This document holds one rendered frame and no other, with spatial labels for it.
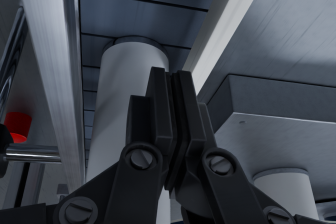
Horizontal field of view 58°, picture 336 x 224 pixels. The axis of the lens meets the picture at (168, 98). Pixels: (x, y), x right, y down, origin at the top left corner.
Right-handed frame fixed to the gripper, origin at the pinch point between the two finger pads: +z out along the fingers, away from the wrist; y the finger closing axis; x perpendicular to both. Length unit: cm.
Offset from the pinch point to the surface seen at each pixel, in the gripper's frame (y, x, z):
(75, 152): -3.9, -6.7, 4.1
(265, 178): 23.5, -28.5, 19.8
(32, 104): -12.2, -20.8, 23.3
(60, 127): -4.5, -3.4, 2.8
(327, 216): 55, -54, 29
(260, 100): 13.8, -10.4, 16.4
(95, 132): -2.9, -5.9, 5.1
